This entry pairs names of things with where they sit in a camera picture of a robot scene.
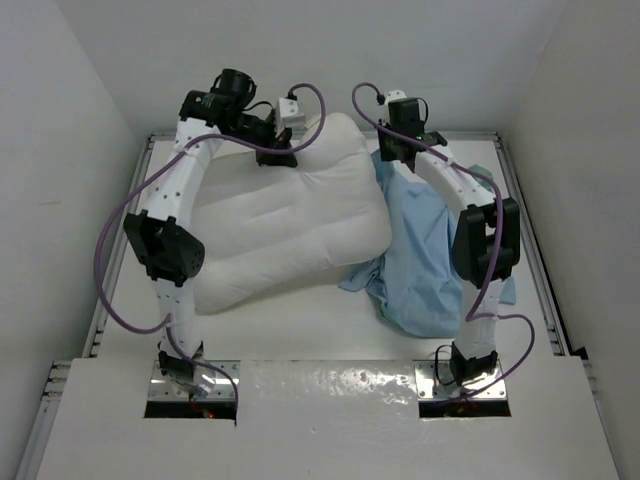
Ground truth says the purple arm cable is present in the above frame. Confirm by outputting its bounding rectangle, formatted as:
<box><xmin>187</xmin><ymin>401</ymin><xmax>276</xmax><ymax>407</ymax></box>
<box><xmin>94</xmin><ymin>83</ymin><xmax>327</xmax><ymax>416</ymax></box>
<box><xmin>351</xmin><ymin>82</ymin><xmax>539</xmax><ymax>401</ymax></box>

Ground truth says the white front cover board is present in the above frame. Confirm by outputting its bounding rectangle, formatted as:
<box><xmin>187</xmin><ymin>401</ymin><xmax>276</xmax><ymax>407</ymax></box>
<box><xmin>38</xmin><ymin>358</ymin><xmax>617</xmax><ymax>479</ymax></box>

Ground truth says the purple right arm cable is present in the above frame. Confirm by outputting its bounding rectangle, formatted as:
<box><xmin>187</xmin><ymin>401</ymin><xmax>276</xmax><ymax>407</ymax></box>
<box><xmin>351</xmin><ymin>82</ymin><xmax>539</xmax><ymax>401</ymax></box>

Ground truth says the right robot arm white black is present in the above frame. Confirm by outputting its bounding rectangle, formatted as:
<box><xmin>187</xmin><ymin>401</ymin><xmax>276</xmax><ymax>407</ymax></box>
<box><xmin>376</xmin><ymin>90</ymin><xmax>520</xmax><ymax>387</ymax></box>

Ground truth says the metal base plate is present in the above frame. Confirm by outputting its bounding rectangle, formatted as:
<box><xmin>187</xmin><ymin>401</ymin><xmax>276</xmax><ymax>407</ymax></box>
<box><xmin>414</xmin><ymin>360</ymin><xmax>508</xmax><ymax>402</ymax></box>
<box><xmin>147</xmin><ymin>361</ymin><xmax>240</xmax><ymax>403</ymax></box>

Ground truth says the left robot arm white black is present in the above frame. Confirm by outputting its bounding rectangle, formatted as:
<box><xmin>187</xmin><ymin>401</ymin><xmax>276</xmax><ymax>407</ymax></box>
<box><xmin>124</xmin><ymin>68</ymin><xmax>297</xmax><ymax>400</ymax></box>

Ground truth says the light blue green pillowcase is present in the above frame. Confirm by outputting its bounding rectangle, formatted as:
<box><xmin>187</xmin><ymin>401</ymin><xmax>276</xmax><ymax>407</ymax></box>
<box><xmin>338</xmin><ymin>147</ymin><xmax>517</xmax><ymax>340</ymax></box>

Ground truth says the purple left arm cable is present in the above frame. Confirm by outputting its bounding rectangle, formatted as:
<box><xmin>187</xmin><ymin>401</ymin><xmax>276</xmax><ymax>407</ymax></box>
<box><xmin>94</xmin><ymin>83</ymin><xmax>327</xmax><ymax>416</ymax></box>

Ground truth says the black right base cable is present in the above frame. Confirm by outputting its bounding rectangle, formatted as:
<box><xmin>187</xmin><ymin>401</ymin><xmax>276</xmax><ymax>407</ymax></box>
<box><xmin>432</xmin><ymin>343</ymin><xmax>464</xmax><ymax>387</ymax></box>

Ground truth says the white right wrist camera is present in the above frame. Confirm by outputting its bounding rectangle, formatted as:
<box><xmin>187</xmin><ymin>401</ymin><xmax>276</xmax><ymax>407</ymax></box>
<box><xmin>385</xmin><ymin>90</ymin><xmax>407</xmax><ymax>103</ymax></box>

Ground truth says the white pillow yellow underside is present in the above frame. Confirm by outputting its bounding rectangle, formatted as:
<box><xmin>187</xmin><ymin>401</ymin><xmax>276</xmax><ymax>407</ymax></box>
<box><xmin>190</xmin><ymin>113</ymin><xmax>392</xmax><ymax>314</ymax></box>

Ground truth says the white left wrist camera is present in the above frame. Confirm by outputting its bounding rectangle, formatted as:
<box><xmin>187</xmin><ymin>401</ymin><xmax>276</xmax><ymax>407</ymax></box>
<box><xmin>275</xmin><ymin>97</ymin><xmax>306</xmax><ymax>132</ymax></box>

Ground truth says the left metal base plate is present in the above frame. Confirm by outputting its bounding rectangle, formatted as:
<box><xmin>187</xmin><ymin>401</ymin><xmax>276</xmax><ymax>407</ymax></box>
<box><xmin>147</xmin><ymin>361</ymin><xmax>240</xmax><ymax>403</ymax></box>

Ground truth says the aluminium table frame rail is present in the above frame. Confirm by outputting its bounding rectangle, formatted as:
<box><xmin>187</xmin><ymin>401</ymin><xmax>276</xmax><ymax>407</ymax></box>
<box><xmin>14</xmin><ymin>128</ymin><xmax>596</xmax><ymax>480</ymax></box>

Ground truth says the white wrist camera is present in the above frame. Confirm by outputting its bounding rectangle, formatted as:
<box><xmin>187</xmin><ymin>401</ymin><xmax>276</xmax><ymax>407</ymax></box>
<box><xmin>385</xmin><ymin>90</ymin><xmax>407</xmax><ymax>103</ymax></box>
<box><xmin>275</xmin><ymin>97</ymin><xmax>306</xmax><ymax>132</ymax></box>

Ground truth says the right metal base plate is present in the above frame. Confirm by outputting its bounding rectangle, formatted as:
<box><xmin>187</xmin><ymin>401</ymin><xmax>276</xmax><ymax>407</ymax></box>
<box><xmin>414</xmin><ymin>360</ymin><xmax>508</xmax><ymax>402</ymax></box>

